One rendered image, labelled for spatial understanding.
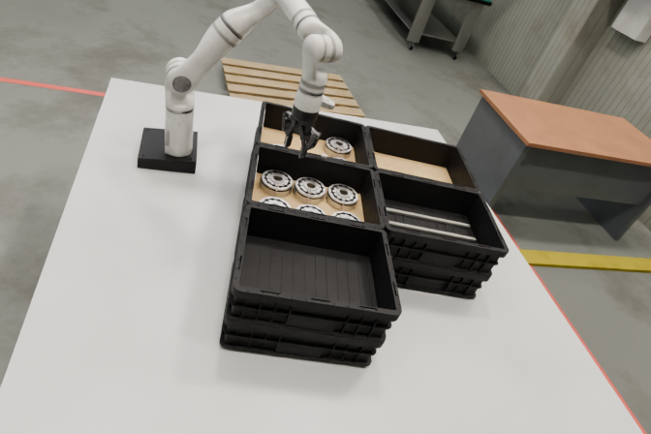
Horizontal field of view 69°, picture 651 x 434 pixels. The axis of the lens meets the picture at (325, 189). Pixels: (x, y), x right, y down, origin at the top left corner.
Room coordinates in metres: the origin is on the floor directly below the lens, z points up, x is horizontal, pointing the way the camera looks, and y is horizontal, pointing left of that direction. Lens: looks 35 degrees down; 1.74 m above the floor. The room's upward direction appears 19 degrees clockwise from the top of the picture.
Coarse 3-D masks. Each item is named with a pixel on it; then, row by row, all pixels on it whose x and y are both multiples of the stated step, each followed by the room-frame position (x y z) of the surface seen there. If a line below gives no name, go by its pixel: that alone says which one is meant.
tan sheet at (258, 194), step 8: (256, 176) 1.22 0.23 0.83; (256, 184) 1.18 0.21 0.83; (256, 192) 1.15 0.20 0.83; (256, 200) 1.11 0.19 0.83; (288, 200) 1.16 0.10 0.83; (296, 200) 1.18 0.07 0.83; (360, 200) 1.29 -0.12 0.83; (328, 208) 1.19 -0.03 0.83; (360, 208) 1.25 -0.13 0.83; (360, 216) 1.21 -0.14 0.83
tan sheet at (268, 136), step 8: (264, 128) 1.53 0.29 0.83; (264, 136) 1.48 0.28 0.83; (272, 136) 1.50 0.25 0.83; (280, 136) 1.51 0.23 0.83; (296, 136) 1.55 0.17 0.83; (296, 144) 1.49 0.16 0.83; (320, 144) 1.55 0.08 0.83; (312, 152) 1.48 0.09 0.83; (320, 152) 1.50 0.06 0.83; (352, 152) 1.58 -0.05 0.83; (352, 160) 1.52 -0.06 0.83
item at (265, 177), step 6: (264, 174) 1.21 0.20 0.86; (270, 174) 1.21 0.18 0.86; (282, 174) 1.24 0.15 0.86; (288, 174) 1.25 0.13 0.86; (264, 180) 1.18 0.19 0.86; (270, 180) 1.19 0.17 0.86; (288, 180) 1.22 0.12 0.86; (270, 186) 1.16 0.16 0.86; (276, 186) 1.17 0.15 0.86; (282, 186) 1.18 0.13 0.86; (288, 186) 1.19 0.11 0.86
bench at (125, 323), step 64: (128, 128) 1.42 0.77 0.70; (256, 128) 1.72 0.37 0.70; (384, 128) 2.13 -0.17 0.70; (128, 192) 1.09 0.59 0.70; (192, 192) 1.20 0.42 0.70; (64, 256) 0.78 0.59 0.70; (128, 256) 0.85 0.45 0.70; (192, 256) 0.93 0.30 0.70; (512, 256) 1.46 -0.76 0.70; (64, 320) 0.61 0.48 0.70; (128, 320) 0.67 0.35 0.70; (192, 320) 0.73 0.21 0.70; (448, 320) 1.03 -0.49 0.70; (512, 320) 1.13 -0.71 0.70; (64, 384) 0.48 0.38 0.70; (128, 384) 0.52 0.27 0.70; (192, 384) 0.57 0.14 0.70; (256, 384) 0.62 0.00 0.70; (320, 384) 0.68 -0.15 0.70; (384, 384) 0.74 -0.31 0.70; (448, 384) 0.81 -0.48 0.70; (512, 384) 0.88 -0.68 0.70; (576, 384) 0.96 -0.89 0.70
